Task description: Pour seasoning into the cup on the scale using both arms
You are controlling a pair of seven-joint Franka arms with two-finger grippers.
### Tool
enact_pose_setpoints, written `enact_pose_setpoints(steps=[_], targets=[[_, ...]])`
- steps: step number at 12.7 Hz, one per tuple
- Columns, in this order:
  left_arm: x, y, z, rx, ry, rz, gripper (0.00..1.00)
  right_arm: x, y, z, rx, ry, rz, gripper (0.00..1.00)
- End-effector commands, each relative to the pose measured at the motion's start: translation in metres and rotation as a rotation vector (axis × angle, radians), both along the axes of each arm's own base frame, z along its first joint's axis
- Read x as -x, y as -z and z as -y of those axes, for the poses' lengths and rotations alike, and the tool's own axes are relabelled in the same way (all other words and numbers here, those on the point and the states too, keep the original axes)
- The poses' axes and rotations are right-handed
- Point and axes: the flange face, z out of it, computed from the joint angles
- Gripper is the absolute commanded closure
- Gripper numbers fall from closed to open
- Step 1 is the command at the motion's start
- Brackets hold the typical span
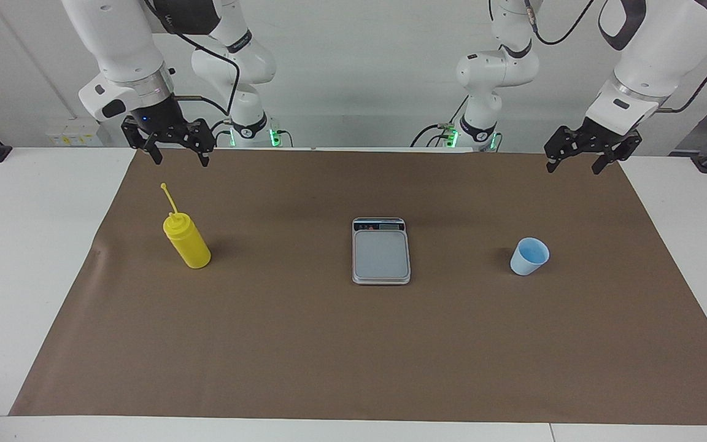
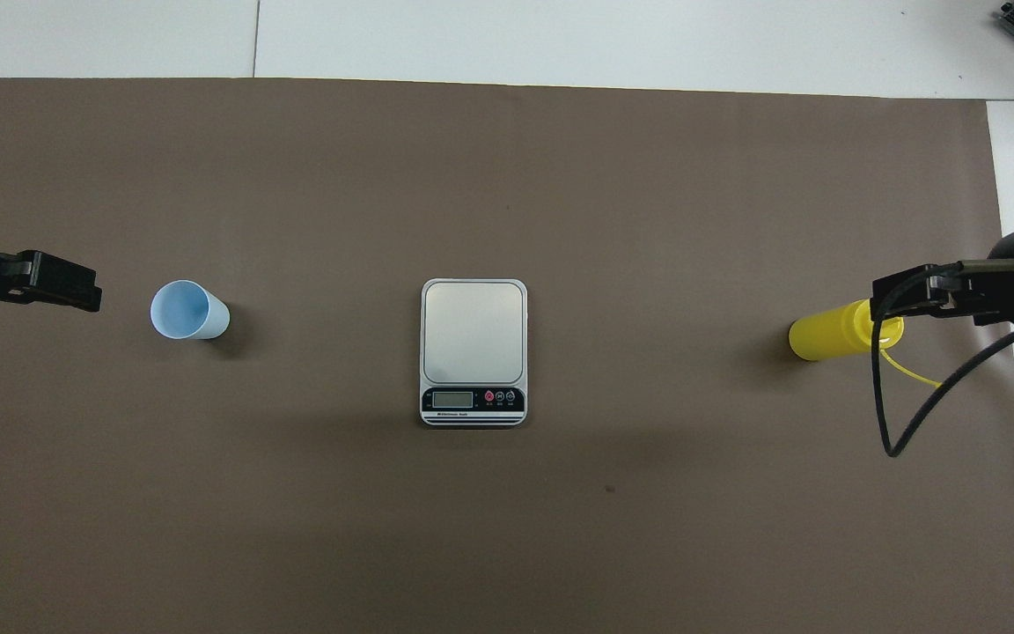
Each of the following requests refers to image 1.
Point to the white wall socket box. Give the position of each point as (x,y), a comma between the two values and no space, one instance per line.
(77,132)

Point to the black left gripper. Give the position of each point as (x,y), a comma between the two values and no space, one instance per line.
(605,138)

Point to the silver digital kitchen scale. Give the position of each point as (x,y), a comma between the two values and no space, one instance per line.
(381,255)

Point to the yellow squeeze bottle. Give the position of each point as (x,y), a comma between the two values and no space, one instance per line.
(188,245)

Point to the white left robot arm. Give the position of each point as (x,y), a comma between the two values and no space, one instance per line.
(654,55)

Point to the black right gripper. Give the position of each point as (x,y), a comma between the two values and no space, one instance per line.
(157,120)

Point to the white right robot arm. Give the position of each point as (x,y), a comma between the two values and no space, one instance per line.
(114,43)

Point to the brown paper table mat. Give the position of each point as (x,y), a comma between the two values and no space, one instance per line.
(267,344)

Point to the light blue plastic cup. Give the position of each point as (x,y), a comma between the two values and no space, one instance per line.
(528,261)

